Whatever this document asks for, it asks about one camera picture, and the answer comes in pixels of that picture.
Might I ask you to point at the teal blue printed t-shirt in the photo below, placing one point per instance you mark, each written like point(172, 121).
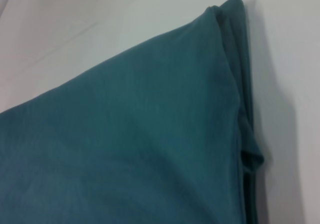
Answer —
point(125, 134)

